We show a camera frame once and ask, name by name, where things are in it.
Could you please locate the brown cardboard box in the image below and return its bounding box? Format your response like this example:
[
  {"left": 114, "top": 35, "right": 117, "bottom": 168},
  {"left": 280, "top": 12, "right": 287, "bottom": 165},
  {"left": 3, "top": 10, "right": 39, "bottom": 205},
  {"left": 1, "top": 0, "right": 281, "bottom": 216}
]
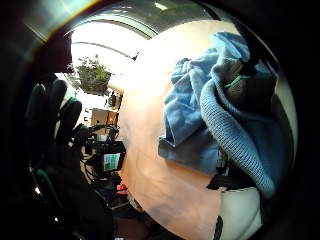
[{"left": 90, "top": 107, "right": 118, "bottom": 128}]

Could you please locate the green potted plant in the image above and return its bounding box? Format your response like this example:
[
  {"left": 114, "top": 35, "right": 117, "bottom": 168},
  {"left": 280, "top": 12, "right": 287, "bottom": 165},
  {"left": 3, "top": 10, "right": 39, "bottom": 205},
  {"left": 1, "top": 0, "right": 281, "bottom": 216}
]
[{"left": 75, "top": 54, "right": 113, "bottom": 97}]

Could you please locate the black camera with small screen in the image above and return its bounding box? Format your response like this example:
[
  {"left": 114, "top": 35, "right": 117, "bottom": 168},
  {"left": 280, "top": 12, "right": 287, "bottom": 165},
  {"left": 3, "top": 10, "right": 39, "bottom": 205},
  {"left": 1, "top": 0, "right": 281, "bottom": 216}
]
[{"left": 82, "top": 124, "right": 128, "bottom": 178}]

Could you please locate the small red object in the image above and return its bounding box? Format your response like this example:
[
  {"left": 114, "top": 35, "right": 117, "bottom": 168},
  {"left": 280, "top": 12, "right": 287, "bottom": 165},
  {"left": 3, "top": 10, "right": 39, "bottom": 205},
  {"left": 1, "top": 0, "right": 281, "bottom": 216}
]
[{"left": 116, "top": 182, "right": 130, "bottom": 196}]

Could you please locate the blue knit garment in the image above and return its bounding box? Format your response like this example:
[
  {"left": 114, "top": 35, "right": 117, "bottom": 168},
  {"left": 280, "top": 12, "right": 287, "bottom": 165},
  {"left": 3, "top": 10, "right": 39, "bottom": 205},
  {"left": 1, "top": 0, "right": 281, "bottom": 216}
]
[{"left": 157, "top": 31, "right": 288, "bottom": 200}]

